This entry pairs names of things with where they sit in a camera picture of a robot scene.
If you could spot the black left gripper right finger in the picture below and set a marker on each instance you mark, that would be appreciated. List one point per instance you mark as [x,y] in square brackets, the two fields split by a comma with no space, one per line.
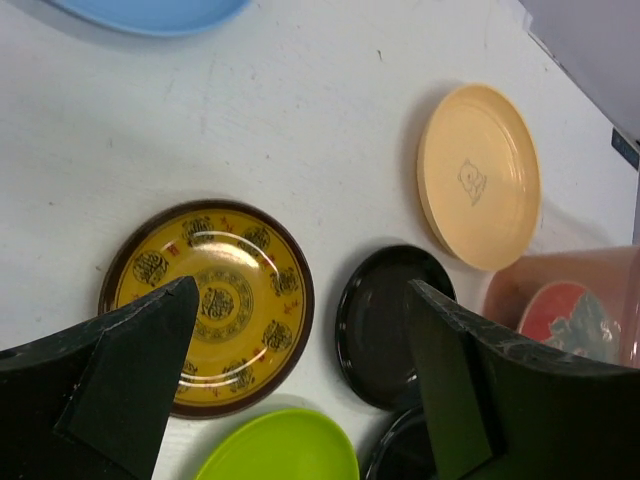
[501,406]

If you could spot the yellow patterned brown-rim plate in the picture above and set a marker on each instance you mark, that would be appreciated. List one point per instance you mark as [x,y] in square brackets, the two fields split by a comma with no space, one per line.
[256,298]

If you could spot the black glossy plate lower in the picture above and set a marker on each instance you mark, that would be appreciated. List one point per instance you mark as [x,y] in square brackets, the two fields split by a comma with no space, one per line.
[403,452]

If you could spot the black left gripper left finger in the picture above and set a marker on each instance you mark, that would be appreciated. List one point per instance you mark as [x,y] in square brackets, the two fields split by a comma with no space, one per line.
[92,401]

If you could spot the lime green plate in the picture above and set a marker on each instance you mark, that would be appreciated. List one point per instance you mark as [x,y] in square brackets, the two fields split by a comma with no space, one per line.
[286,444]

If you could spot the orange plastic plate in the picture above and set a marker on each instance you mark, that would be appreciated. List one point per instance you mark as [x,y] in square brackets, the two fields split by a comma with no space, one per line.
[478,177]

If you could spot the right black corner label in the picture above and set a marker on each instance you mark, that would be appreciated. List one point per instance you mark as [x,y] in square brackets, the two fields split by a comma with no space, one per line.
[629,151]

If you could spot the light blue plastic plate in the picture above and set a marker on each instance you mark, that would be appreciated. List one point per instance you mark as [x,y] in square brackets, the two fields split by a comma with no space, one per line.
[156,18]

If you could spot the red teal floral plate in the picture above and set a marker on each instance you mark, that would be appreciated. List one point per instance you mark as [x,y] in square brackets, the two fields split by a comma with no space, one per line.
[569,317]

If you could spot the black glossy plate upper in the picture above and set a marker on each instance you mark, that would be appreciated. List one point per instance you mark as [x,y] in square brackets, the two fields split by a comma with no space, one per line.
[370,337]

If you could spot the black glossy plate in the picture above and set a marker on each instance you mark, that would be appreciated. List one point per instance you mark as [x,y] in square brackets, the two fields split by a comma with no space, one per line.
[403,452]
[370,337]

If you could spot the pink transparent plastic bin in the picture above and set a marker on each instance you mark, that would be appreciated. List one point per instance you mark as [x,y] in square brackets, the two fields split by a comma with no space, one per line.
[612,274]

